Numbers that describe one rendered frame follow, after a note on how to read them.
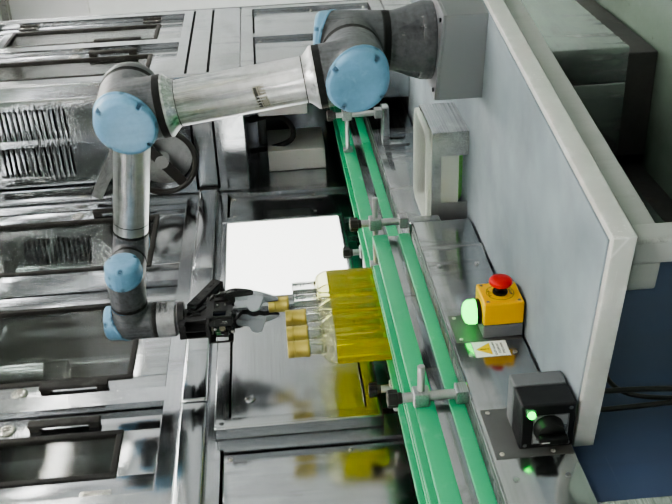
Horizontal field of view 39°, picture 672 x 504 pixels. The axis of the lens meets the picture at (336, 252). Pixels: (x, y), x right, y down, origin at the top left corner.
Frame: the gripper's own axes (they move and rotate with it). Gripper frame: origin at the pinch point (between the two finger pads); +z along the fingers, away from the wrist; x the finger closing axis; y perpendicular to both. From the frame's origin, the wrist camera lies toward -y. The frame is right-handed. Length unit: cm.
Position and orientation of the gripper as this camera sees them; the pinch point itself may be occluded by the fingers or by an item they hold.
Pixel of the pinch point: (272, 305)
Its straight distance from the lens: 205.3
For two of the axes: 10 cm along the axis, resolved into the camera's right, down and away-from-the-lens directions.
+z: 10.0, -0.7, 0.5
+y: 0.9, 5.7, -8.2
